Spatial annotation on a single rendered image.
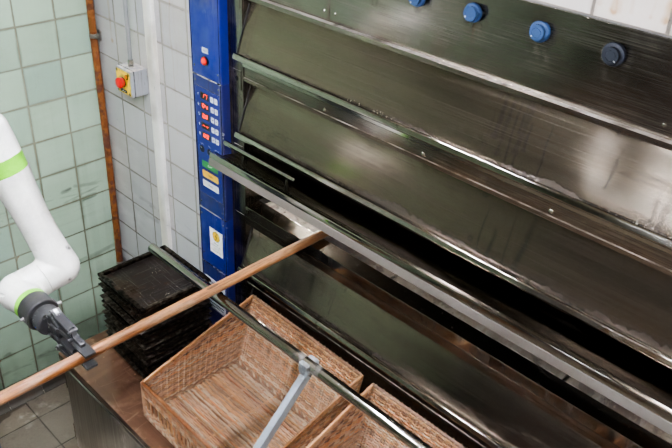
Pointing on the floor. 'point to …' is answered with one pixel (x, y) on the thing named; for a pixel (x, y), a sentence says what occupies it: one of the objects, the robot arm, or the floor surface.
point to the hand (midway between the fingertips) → (84, 354)
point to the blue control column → (209, 22)
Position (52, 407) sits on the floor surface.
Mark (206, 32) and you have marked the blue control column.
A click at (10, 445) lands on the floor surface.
